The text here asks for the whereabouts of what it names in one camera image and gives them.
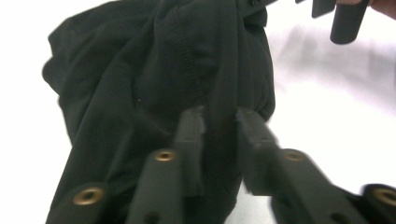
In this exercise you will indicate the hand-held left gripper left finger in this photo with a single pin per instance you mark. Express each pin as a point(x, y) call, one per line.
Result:
point(190, 149)

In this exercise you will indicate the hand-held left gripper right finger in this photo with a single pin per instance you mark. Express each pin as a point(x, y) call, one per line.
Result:
point(258, 149)

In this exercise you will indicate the black pants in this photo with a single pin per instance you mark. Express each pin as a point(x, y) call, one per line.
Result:
point(124, 77)

